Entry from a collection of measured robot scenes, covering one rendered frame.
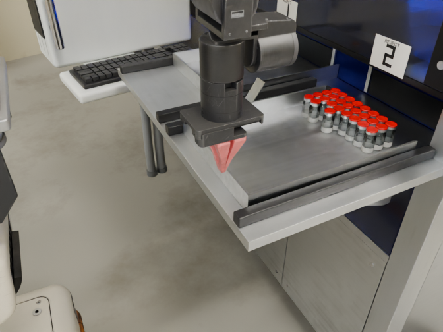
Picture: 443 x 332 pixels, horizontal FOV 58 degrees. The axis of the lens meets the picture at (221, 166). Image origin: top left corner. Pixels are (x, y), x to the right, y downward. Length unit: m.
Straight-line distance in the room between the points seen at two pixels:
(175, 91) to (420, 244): 0.63
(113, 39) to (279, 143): 0.81
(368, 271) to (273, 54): 0.68
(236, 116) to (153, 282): 1.20
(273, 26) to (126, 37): 0.95
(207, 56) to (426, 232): 0.58
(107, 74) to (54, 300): 0.68
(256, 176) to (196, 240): 1.14
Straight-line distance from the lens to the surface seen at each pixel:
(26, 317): 1.34
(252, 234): 0.58
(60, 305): 1.33
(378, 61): 0.86
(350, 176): 0.68
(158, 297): 1.62
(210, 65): 0.51
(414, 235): 0.92
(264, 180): 0.67
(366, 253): 1.05
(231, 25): 0.47
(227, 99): 0.52
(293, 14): 1.06
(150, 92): 0.98
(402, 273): 0.99
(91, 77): 1.23
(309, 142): 0.78
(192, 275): 1.67
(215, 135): 0.53
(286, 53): 0.54
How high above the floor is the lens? 1.29
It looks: 36 degrees down
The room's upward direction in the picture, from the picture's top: straight up
